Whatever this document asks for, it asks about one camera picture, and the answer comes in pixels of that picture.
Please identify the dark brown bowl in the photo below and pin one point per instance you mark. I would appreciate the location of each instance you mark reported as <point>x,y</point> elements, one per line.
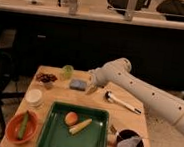
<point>125,134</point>

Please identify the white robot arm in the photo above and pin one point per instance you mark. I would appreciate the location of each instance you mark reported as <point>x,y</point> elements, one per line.
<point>118,72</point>

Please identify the metal fork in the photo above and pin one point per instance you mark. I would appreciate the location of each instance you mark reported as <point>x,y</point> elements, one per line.
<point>114,130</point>

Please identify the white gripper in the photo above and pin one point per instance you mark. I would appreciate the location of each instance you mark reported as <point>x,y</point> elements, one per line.
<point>97,80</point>

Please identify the orange peach fruit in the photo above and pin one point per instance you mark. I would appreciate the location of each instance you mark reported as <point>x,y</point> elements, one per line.
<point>71,118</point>

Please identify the green cucumber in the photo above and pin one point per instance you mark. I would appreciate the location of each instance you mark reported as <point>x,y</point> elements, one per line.
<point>23,126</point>

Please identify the white handled brush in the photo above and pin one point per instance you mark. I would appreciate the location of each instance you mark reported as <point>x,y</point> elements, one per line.
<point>113,99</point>

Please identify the clear green plastic cup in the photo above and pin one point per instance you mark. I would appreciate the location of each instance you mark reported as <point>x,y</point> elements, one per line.
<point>67,72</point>

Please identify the grey cloth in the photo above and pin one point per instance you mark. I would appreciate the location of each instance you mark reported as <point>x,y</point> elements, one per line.
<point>130,142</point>

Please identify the blue sponge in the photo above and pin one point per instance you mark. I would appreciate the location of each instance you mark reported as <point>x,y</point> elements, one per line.
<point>77,84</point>

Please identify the orange bowl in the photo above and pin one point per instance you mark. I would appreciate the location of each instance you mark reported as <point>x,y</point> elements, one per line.
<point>14,124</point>

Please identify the green plastic tray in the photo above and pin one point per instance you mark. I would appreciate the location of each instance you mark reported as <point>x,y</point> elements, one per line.
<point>55,132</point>

